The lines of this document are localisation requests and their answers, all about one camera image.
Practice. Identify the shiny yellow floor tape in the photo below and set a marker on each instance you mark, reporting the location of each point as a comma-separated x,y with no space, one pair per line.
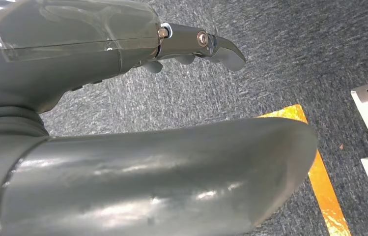
327,195

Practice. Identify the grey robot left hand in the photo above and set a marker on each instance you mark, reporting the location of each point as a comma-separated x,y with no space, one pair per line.
56,75

